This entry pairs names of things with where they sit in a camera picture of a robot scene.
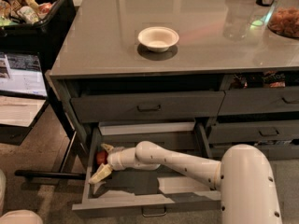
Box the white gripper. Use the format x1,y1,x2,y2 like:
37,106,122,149
89,143,136,185

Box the red apple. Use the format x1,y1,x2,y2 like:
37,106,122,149
95,150,108,165

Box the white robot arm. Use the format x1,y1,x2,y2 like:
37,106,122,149
89,141,282,224

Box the open grey middle drawer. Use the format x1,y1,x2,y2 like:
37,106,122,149
72,124,221,218

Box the grey top left drawer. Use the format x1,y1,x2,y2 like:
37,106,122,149
71,91,224,123

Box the grey middle right drawer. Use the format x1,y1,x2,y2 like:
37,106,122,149
208,119,299,144

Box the grey counter cabinet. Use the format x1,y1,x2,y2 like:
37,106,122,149
50,0,298,160

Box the grey top right drawer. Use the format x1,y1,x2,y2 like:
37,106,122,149
219,87,299,116

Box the grey bottom right drawer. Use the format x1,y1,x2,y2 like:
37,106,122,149
210,144,299,161

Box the chip bags in drawer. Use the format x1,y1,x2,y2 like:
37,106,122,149
230,71,286,89

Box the black cart stand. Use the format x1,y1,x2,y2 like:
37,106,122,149
14,91,87,181

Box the laptop screen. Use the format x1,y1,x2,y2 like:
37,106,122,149
0,52,47,97

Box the white paper bowl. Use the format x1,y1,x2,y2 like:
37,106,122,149
137,27,179,52

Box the black bin of snacks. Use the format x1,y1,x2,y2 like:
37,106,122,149
0,0,77,53

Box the glass jar of snacks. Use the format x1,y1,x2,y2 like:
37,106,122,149
268,0,299,38

